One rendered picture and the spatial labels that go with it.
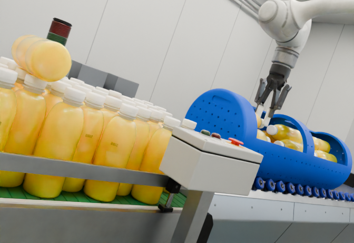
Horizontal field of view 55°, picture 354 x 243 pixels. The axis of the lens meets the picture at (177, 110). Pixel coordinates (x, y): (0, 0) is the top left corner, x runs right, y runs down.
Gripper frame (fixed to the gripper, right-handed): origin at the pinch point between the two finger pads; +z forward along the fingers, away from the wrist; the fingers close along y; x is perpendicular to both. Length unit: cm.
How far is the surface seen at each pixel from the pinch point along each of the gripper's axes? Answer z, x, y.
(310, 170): 13.8, -23.4, -13.6
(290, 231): 41, -30, -12
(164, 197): 30, 49, -15
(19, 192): 30, 86, -17
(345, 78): -123, -481, 204
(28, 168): 24, 87, -21
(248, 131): 6.6, 23.3, -13.6
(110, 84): 19, -80, 261
